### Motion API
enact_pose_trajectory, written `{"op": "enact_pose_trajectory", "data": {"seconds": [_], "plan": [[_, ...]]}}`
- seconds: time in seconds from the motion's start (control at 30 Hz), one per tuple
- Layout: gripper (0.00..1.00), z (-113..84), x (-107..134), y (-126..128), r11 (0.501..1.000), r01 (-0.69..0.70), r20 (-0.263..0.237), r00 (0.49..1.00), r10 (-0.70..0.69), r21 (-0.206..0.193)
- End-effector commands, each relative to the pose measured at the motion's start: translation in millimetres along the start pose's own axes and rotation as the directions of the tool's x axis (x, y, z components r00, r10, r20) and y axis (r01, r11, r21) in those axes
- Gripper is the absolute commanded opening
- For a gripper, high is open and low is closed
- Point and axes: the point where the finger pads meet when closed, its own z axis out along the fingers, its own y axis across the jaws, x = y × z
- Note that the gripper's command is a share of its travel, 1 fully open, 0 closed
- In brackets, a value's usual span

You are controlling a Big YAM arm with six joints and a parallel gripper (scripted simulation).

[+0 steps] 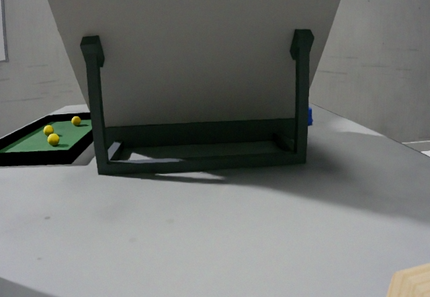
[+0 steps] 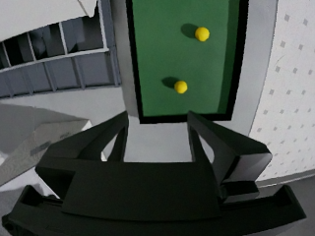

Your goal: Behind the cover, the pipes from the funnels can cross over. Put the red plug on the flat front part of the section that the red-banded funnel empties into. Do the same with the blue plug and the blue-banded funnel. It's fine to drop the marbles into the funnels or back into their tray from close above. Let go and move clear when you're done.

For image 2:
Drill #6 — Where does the green tray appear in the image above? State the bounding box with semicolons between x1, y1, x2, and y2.
125;0;249;125

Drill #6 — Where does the yellow ball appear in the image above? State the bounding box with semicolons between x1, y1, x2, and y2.
174;81;187;93
195;27;209;41

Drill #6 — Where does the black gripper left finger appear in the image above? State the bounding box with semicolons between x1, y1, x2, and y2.
44;111;129;162

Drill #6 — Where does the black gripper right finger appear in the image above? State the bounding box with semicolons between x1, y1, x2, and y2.
187;110;273;188

